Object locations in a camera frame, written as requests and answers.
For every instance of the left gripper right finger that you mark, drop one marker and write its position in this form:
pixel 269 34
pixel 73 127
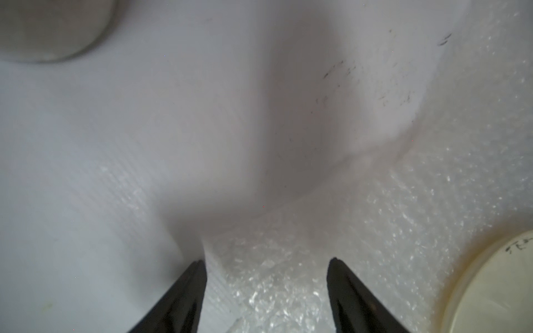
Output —
pixel 355 309

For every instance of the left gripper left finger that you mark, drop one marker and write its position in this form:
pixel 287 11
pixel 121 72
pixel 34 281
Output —
pixel 179 310

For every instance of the clear bubble wrap sheet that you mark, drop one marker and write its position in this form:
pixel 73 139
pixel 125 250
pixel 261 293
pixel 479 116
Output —
pixel 265 137

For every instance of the shaker jar black lid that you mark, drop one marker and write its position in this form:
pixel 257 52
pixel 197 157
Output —
pixel 47 31

